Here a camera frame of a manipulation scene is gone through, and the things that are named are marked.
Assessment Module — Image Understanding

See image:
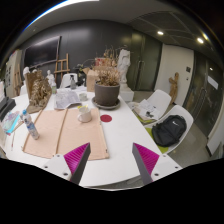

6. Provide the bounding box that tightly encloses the light wooden drawing board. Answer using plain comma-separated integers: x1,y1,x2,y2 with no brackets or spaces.
22,107,110,161

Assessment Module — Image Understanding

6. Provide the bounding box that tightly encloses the black flat box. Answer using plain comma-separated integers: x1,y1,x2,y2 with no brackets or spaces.
0,96,17,121

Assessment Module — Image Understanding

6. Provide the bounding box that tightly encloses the open printed newspaper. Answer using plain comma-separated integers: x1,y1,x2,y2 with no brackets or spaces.
53,89,82,110

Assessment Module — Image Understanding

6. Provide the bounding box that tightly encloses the red box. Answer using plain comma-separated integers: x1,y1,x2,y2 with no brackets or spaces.
94,57,111,67

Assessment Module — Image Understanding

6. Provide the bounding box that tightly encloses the open cardboard box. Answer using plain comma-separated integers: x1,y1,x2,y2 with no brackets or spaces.
83,66,100,93

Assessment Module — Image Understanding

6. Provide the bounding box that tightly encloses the white shell chair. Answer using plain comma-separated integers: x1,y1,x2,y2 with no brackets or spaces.
146,104,195,155
60,73,79,89
133,89,173,124

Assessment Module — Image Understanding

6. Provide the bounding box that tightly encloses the wooden easel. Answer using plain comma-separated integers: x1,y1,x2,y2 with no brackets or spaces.
53,53,72,84

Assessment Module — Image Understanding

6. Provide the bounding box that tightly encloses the green-labelled spray bottle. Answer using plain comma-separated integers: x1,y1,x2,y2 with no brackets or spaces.
50,81,58,95

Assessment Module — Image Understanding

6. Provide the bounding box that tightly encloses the flat round red coaster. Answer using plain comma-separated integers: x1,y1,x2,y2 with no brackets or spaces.
100,114,113,123

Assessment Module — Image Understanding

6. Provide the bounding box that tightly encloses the black backpack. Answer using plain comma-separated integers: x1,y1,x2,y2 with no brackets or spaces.
151,114,188,148

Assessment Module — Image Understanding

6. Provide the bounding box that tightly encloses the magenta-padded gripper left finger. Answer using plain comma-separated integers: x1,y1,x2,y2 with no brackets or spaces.
42,142,92,186

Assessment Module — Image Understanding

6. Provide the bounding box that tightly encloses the white pedestal box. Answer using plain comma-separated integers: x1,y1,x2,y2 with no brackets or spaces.
119,88,135,103

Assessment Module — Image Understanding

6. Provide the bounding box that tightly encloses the tall white plaster statue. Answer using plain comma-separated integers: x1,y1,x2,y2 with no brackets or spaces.
116,49,133,90

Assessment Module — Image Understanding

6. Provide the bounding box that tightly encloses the wooden figure sculpture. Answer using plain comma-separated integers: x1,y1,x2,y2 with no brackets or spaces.
168,72,180,104

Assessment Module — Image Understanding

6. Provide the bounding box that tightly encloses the grey plant saucer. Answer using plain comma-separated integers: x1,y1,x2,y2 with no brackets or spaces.
91,96,122,111

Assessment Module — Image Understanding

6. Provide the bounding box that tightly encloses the dried plant in grey pot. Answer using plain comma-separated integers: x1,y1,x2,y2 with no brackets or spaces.
89,46,122,107

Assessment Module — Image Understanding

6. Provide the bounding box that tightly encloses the colourful painted sheet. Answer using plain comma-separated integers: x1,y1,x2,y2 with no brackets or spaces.
1,110,22,134

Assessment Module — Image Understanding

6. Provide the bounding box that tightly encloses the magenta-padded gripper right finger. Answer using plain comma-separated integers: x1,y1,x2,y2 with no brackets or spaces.
131,142,183,187

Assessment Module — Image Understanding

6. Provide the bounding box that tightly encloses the dark wall screen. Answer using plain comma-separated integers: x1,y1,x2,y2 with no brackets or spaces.
22,35,62,69

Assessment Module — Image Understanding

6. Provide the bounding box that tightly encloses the blue-capped plastic drink bottle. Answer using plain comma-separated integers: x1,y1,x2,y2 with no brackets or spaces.
21,109,40,140

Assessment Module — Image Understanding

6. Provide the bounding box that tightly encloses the loose papers stack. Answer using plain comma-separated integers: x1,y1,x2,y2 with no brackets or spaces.
134,99,161,122

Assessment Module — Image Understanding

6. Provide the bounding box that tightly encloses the white ceramic mug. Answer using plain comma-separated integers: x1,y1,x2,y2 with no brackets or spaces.
77,105,93,124

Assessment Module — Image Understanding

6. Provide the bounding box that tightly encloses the small round white dish stack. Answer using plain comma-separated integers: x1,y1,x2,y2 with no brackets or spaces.
78,91,89,102

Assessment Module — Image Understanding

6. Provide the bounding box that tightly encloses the pale storage cabinet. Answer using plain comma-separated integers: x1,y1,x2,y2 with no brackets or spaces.
4,49,23,98

